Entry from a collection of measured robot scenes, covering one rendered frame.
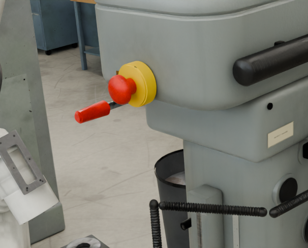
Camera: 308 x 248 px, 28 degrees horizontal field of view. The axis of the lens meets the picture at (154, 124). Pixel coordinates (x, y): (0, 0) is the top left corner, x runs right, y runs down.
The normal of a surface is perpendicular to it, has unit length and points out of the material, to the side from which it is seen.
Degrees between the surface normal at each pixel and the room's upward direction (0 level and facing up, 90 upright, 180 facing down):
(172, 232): 94
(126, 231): 0
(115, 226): 0
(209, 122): 90
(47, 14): 90
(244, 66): 90
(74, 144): 0
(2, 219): 58
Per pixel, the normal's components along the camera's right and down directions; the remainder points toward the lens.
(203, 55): -0.14, 0.36
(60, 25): 0.68, 0.22
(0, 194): -0.54, 0.34
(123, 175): -0.07, -0.93
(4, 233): 0.67, -0.38
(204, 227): -0.73, 0.29
